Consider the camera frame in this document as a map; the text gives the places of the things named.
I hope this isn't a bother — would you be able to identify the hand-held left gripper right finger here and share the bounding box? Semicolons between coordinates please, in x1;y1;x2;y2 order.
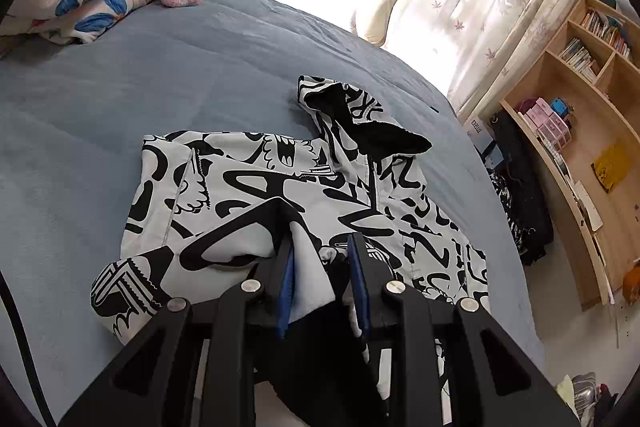
346;232;581;427

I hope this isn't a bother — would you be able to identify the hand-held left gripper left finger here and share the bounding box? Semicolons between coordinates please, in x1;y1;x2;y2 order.
57;237;297;427

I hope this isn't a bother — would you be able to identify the white black graffiti print jacket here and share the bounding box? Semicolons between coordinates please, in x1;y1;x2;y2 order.
90;74;491;408

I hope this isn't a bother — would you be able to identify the black clothes pile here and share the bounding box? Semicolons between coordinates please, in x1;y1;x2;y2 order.
487;112;553;265

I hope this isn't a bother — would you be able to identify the small white box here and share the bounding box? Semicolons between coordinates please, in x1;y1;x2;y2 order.
462;117;488;142

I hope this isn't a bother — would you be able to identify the white paper sheet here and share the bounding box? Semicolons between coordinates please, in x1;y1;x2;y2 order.
572;179;606;233

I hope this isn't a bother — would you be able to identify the bed with blue sheet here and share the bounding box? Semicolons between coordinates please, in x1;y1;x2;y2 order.
0;0;546;427

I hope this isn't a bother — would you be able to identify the pink mini drawer organizer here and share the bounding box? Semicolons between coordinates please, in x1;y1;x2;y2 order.
520;97;571;152

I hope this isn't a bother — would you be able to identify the yellow packet on shelf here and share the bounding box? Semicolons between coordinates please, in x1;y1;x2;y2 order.
592;144;630;192

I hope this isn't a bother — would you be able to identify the light wooden bookshelf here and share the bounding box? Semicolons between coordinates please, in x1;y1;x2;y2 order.
480;0;640;308

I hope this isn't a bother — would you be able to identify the black cable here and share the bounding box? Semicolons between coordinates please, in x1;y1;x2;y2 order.
0;272;56;427

